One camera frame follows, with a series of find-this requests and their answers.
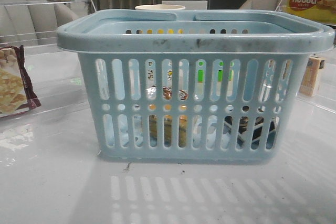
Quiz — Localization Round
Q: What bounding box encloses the light blue plastic basket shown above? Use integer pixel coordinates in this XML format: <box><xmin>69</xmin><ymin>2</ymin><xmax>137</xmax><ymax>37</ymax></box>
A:
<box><xmin>56</xmin><ymin>9</ymin><xmax>334</xmax><ymax>163</ymax></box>

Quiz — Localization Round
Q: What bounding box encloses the clear acrylic shelf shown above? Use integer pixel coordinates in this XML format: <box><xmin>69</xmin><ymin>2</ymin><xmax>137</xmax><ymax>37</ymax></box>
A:
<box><xmin>272</xmin><ymin>0</ymin><xmax>336</xmax><ymax>113</ymax></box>
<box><xmin>0</xmin><ymin>0</ymin><xmax>97</xmax><ymax>120</ymax></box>

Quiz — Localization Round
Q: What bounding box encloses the clear acrylic shelf left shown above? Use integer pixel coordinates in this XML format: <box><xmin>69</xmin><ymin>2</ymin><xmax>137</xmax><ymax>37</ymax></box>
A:
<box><xmin>0</xmin><ymin>0</ymin><xmax>97</xmax><ymax>120</ymax></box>

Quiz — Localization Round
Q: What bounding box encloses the white paper cup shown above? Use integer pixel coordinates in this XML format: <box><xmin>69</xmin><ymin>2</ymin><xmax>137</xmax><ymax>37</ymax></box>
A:
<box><xmin>135</xmin><ymin>4</ymin><xmax>185</xmax><ymax>11</ymax></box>

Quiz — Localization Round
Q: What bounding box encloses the bagged bread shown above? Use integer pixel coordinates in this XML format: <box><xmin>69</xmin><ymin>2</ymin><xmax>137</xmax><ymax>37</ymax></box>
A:
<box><xmin>134</xmin><ymin>84</ymin><xmax>189</xmax><ymax>148</ymax></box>

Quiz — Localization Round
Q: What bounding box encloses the clear acrylic shelf right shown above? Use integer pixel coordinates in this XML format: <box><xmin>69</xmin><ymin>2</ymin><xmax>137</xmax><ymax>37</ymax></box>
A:
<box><xmin>272</xmin><ymin>0</ymin><xmax>336</xmax><ymax>113</ymax></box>

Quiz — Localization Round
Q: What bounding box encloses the beige small carton box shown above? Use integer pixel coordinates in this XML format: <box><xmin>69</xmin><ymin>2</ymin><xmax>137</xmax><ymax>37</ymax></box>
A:
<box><xmin>299</xmin><ymin>56</ymin><xmax>325</xmax><ymax>97</ymax></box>

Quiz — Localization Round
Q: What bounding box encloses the beige armchair background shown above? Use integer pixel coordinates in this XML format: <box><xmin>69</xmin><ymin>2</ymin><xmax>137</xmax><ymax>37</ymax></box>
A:
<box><xmin>239</xmin><ymin>0</ymin><xmax>286</xmax><ymax>11</ymax></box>

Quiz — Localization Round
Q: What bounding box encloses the brown cracker snack bag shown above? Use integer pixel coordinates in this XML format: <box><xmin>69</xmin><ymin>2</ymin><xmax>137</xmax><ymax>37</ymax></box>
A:
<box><xmin>1</xmin><ymin>46</ymin><xmax>41</xmax><ymax>118</ymax></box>

